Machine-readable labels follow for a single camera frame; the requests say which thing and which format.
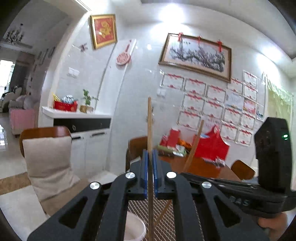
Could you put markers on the wooden chair with cushion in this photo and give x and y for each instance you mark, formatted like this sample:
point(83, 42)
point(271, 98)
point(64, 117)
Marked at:
point(46, 132)

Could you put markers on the brown chair right side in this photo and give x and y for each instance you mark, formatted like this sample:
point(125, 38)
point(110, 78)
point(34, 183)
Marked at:
point(242, 170)

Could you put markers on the white massage chair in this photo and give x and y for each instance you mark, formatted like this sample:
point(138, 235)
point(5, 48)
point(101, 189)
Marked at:
point(9, 96)

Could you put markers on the small potted green plant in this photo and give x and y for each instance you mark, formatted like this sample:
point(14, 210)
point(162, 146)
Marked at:
point(86, 108)

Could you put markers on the red box on table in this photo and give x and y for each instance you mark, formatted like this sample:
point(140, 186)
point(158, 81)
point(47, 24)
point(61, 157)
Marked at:
point(173, 137)

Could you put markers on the pink covered sofa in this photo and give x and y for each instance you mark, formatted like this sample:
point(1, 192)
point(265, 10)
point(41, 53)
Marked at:
point(20, 118)

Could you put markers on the crossing wooden chopstick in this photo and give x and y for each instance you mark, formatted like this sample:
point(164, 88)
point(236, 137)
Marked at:
point(150, 172)

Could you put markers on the red soda can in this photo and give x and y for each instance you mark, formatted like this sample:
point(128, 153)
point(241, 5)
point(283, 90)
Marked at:
point(164, 140)

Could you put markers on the red gold diamond frame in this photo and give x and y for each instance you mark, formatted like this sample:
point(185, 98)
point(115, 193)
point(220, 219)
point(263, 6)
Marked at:
point(103, 30)

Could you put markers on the pink cylindrical utensil cup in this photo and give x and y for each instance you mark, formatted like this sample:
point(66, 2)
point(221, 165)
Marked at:
point(135, 229)

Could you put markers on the red gift box on cabinet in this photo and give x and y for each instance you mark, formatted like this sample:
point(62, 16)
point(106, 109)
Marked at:
point(65, 106)

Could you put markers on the white black sideboard cabinet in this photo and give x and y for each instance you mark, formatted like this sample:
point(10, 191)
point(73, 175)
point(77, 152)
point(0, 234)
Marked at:
point(90, 134)

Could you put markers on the red round hanging ornament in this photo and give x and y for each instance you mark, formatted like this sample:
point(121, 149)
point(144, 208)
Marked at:
point(123, 57)

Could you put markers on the red paper gift bag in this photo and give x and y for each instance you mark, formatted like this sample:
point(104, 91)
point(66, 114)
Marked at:
point(211, 146)

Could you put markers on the white wall switch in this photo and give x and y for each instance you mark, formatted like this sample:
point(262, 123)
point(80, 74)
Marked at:
point(73, 72)

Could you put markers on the person right hand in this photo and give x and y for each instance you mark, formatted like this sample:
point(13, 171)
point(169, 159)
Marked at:
point(277, 225)

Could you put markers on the award certificate on wall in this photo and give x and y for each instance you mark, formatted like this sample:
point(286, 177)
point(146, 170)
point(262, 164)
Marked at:
point(216, 93)
point(172, 81)
point(195, 86)

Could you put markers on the brown wooden chair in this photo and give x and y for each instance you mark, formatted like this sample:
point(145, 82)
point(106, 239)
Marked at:
point(135, 150)

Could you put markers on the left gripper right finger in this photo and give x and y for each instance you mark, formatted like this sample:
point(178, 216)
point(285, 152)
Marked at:
point(202, 211)

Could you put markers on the plastic snack bag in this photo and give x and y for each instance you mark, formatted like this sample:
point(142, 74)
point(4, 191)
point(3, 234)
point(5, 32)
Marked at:
point(219, 162)

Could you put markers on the brown polka dot tablecloth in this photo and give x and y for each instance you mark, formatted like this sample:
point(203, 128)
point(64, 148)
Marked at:
point(165, 230)

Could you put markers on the green tray on table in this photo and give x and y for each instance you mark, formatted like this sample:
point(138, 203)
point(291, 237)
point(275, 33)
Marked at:
point(169, 152)

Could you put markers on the black chandelier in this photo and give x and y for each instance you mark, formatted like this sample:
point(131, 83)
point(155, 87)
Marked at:
point(15, 35)

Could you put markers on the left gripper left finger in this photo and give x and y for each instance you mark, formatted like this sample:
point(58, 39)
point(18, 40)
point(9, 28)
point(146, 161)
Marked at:
point(99, 211)

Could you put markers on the plum blossom framed painting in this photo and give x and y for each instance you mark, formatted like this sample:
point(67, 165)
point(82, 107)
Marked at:
point(197, 54)

